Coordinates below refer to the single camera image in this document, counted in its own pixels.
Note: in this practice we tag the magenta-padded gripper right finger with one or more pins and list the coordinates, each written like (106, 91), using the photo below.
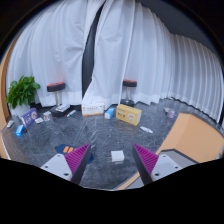
(163, 166)

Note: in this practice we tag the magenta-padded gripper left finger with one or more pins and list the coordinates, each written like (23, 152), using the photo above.
(58, 166)

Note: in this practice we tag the white block charger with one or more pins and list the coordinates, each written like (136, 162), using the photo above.
(117, 156)

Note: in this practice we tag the white blue tube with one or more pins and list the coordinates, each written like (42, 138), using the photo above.
(146, 129)

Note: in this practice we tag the small white sachet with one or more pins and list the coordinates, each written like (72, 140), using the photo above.
(39, 120)

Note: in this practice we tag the small clear container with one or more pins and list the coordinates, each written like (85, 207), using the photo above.
(47, 116)

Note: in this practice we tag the small purple cup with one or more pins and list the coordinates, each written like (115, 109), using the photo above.
(171, 114)

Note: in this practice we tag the white green tube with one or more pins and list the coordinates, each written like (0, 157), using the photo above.
(71, 113)

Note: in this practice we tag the purple box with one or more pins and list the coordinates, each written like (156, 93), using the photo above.
(29, 117)

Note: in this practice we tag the white flat striped box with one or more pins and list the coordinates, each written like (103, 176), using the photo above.
(62, 107)

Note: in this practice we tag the yellow carton box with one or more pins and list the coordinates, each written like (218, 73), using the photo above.
(128, 115)

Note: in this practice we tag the small white packet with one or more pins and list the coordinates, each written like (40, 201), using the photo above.
(10, 124)

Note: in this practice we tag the white orange carton box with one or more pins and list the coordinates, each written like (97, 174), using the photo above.
(93, 109)

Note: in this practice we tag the small blue white box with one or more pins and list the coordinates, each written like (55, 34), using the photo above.
(109, 113)

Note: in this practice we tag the black red padded stool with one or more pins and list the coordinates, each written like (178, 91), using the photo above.
(129, 83)
(55, 87)

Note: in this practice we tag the green potted plant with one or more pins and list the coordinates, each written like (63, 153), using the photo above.
(22, 91)

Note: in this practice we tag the white curtain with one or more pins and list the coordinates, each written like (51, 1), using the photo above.
(50, 50)
(150, 56)

